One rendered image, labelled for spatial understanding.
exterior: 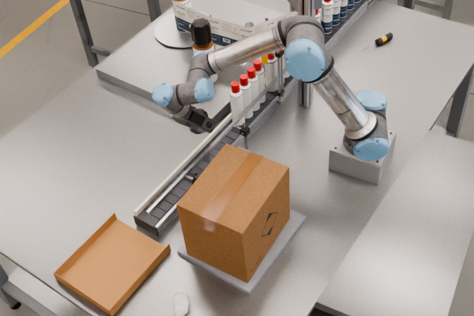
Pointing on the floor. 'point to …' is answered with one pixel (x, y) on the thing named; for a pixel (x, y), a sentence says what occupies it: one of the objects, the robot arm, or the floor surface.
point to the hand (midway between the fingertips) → (207, 129)
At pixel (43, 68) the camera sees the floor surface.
